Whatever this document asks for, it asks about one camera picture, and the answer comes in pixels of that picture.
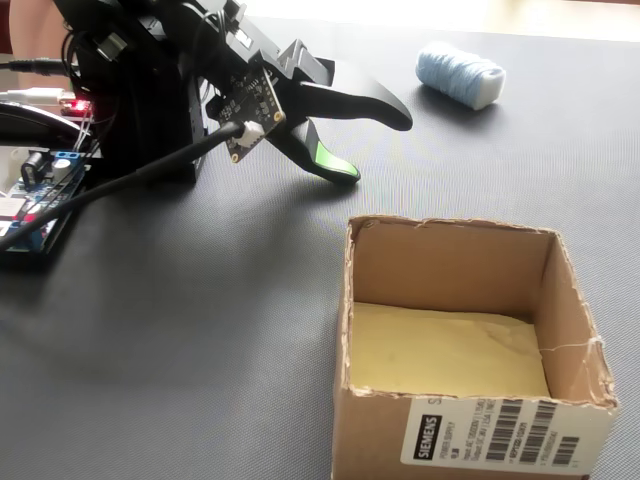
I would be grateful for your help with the light blue yarn spool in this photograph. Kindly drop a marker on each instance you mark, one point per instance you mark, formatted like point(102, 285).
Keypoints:
point(455, 72)

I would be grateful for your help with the yellow paper box liner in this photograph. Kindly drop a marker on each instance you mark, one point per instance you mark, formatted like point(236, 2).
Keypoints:
point(440, 350)

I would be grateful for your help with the small circuit board red LED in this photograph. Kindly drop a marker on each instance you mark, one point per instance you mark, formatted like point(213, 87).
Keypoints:
point(77, 105)

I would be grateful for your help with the black textured rubber mat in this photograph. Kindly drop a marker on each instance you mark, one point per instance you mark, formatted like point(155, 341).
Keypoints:
point(200, 310)

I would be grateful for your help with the white Siemens barcode label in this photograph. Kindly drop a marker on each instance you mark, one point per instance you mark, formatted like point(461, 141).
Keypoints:
point(500, 435)

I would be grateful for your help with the open brown cardboard box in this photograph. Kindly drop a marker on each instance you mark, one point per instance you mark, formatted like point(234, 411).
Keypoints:
point(370, 430)

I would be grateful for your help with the blue controller circuit board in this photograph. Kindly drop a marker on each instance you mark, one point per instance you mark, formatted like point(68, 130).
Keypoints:
point(47, 195)

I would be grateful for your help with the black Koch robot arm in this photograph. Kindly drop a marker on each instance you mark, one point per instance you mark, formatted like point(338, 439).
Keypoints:
point(140, 100)

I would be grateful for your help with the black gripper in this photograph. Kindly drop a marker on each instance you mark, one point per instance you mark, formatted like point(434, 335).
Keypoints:
point(305, 62)

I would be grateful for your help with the bare camera circuit board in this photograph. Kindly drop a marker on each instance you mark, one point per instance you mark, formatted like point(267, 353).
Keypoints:
point(252, 100)

